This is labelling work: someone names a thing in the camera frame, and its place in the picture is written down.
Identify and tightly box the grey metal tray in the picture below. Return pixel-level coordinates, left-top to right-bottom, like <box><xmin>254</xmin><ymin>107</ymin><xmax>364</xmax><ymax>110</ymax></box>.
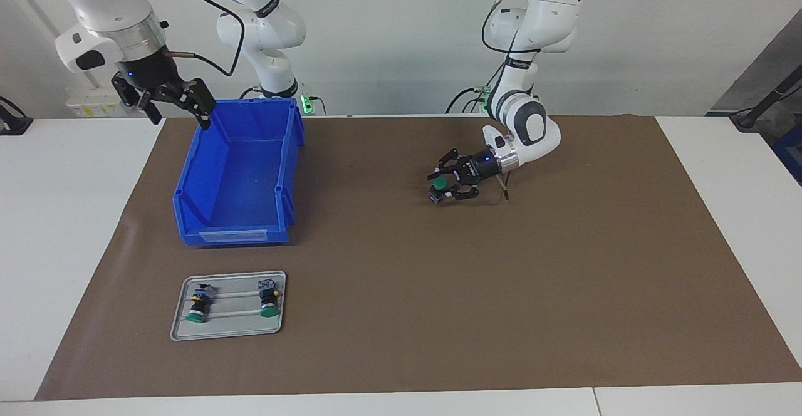
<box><xmin>170</xmin><ymin>271</ymin><xmax>287</xmax><ymax>341</ymax></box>

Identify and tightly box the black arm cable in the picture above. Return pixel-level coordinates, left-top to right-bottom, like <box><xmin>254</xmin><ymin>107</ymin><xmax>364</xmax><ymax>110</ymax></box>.
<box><xmin>164</xmin><ymin>0</ymin><xmax>246</xmax><ymax>79</ymax></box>
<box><xmin>481</xmin><ymin>0</ymin><xmax>543</xmax><ymax>201</ymax></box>

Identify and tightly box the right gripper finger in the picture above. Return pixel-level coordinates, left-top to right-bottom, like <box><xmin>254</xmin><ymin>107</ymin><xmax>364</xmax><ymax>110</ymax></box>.
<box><xmin>111</xmin><ymin>74</ymin><xmax>163</xmax><ymax>126</ymax></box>
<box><xmin>153</xmin><ymin>77</ymin><xmax>217</xmax><ymax>131</ymax></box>

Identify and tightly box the black table clamp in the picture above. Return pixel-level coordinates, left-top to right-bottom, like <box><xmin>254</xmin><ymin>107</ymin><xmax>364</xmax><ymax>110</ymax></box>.
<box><xmin>0</xmin><ymin>96</ymin><xmax>34</xmax><ymax>136</ymax></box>

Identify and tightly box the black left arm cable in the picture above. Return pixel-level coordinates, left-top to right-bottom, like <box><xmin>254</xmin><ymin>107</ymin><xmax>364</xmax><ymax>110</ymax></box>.
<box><xmin>481</xmin><ymin>0</ymin><xmax>543</xmax><ymax>201</ymax></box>

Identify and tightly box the blue plastic storage bin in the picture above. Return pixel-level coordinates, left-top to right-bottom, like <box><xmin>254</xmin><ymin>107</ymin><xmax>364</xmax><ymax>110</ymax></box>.
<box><xmin>173</xmin><ymin>98</ymin><xmax>306</xmax><ymax>247</ymax></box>

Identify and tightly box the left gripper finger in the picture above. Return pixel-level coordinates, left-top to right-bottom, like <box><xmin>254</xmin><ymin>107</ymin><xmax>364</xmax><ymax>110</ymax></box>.
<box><xmin>432</xmin><ymin>180</ymin><xmax>481</xmax><ymax>206</ymax></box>
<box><xmin>427</xmin><ymin>148</ymin><xmax>468</xmax><ymax>182</ymax></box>

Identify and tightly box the blue crate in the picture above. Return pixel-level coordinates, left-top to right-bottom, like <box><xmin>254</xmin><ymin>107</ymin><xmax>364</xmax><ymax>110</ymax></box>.
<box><xmin>772</xmin><ymin>131</ymin><xmax>802</xmax><ymax>186</ymax></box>

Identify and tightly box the white wall socket box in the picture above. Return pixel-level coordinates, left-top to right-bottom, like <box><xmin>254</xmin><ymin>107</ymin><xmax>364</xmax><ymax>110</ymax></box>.
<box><xmin>65</xmin><ymin>86</ymin><xmax>137</xmax><ymax>118</ymax></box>

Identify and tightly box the black base power cable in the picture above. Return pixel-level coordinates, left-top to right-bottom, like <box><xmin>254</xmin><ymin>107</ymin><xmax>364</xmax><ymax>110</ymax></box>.
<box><xmin>445</xmin><ymin>84</ymin><xmax>502</xmax><ymax>115</ymax></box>

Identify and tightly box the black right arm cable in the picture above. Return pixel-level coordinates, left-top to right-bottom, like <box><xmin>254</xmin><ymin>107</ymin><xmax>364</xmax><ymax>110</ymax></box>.
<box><xmin>164</xmin><ymin>0</ymin><xmax>246</xmax><ymax>79</ymax></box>

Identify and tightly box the brown table mat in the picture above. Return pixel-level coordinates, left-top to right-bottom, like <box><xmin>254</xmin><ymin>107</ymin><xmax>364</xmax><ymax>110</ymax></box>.
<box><xmin>34</xmin><ymin>115</ymin><xmax>802</xmax><ymax>401</ymax></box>

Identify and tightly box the black stand pole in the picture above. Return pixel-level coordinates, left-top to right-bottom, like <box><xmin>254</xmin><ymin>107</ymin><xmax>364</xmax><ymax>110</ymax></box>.
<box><xmin>729</xmin><ymin>64</ymin><xmax>802</xmax><ymax>132</ymax></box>

